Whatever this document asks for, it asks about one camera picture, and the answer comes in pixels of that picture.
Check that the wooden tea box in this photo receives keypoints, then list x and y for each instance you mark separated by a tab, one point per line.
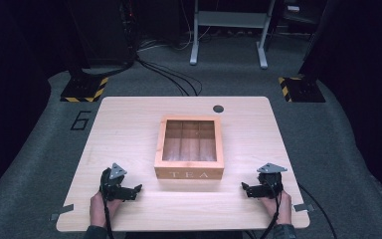
189	174

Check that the person's left hand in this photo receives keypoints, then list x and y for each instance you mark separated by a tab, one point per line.
97	210

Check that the black cabinet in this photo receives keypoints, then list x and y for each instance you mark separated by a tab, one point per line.
102	33

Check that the grey tape strip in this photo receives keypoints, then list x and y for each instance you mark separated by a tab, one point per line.
303	207
62	211

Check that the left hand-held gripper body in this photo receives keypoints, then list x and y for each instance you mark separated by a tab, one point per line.
112	186

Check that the black striped stand base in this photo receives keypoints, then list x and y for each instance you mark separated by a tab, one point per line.
83	89
303	89

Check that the white metal stand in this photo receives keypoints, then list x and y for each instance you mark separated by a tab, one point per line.
195	49

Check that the round table grommet hole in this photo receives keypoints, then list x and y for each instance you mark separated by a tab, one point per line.
218	109

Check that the person's right hand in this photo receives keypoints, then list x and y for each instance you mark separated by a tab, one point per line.
283	209

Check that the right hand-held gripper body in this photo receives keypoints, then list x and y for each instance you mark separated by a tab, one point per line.
270	184

